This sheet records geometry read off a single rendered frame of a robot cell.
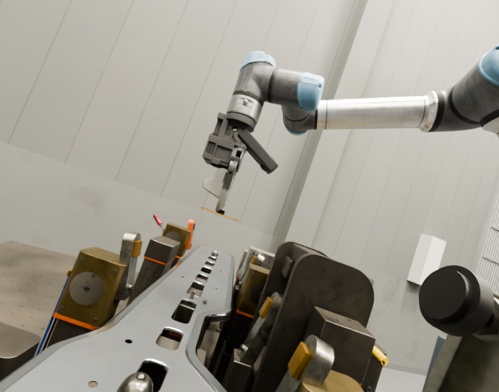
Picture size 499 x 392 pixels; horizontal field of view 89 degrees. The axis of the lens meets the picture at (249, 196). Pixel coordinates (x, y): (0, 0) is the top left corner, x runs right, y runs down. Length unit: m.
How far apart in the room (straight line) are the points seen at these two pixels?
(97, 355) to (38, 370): 0.06
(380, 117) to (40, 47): 2.63
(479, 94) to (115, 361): 0.72
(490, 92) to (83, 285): 0.81
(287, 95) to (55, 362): 0.56
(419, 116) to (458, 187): 3.86
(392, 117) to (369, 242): 2.83
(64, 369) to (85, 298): 0.23
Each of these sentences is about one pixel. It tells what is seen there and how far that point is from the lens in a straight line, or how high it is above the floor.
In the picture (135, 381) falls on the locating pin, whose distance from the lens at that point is 0.28.
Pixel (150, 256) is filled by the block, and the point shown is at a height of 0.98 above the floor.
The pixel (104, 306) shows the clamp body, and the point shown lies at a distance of 0.57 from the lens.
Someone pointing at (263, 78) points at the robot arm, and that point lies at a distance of 0.61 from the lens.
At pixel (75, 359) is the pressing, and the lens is 0.38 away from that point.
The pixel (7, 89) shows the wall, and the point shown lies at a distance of 2.85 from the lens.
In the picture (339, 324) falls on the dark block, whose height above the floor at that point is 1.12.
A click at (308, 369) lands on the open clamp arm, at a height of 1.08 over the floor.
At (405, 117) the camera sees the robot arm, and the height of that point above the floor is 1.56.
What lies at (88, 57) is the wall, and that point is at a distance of 2.78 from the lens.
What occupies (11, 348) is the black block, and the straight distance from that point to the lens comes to 0.41.
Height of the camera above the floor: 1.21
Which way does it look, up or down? 4 degrees up
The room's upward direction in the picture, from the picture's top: 20 degrees clockwise
